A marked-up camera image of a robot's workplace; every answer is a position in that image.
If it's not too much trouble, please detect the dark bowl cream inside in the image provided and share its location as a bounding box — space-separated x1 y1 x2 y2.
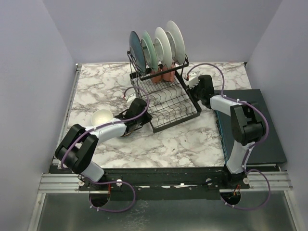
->
121 130 134 137

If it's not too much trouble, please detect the black wire dish rack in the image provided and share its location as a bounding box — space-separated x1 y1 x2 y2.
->
127 51 201 133

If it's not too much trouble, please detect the plain pink mug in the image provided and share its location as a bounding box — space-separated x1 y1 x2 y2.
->
162 64 175 82

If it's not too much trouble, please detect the white small bowl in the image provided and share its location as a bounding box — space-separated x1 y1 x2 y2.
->
91 109 113 126

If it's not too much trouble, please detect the pink printed coffee mug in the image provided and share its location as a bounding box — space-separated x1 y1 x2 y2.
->
151 68 162 83

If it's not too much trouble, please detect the red plate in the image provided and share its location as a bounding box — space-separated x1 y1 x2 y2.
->
165 20 186 65

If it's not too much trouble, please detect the white plate lettered rim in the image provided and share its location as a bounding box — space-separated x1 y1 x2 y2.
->
154 27 172 68

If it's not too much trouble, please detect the light blue floral plate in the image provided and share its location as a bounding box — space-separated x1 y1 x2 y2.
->
141 31 158 72

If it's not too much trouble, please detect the blue ceramic plate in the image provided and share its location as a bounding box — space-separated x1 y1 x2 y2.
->
129 31 146 74

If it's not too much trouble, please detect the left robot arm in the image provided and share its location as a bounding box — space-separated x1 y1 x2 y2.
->
54 98 152 190

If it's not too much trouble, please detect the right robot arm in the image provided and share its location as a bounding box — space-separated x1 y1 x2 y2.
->
186 74 268 189

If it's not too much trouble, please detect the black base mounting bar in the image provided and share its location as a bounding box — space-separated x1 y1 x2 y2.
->
79 167 249 200

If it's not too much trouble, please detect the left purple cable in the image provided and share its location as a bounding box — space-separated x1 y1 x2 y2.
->
60 87 150 169

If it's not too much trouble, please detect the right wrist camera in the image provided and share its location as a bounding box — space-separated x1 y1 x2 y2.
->
185 72 199 89

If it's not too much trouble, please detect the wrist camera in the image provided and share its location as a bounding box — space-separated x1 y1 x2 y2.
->
124 93 136 104
185 72 199 89

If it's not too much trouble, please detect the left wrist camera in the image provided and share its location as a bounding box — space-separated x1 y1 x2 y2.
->
124 93 136 104

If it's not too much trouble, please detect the left aluminium rail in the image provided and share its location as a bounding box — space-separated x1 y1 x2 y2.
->
52 63 81 159

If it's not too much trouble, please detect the blue network switch box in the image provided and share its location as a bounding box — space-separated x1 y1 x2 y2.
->
215 89 287 165

